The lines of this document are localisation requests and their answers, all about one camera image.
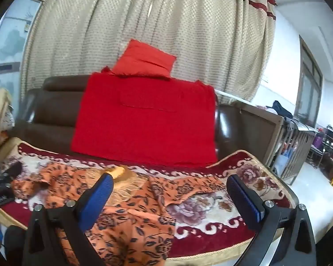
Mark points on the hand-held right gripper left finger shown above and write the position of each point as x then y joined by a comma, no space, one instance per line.
100,196

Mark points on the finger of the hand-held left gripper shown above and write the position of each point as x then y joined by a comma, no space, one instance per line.
13,169

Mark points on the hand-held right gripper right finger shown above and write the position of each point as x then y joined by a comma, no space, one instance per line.
247,199

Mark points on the orange floral garment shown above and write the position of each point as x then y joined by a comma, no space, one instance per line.
133,221

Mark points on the floral printed blanket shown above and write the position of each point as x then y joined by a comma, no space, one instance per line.
211,213

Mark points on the beige cloth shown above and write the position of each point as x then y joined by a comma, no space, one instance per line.
0,108

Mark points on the brown leather sofa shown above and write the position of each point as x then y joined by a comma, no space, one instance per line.
55,110

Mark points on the red pillow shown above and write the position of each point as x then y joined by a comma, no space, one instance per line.
144,58
144,122

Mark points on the metal shelf rack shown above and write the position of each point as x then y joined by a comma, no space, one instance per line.
327,146

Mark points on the black bag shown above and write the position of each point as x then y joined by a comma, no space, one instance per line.
281,108

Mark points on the wooden framed door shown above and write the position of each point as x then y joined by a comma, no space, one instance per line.
308,88

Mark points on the beige patterned curtain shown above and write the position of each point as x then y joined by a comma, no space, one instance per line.
183,19

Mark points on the wall poster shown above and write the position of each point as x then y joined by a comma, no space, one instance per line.
11,38

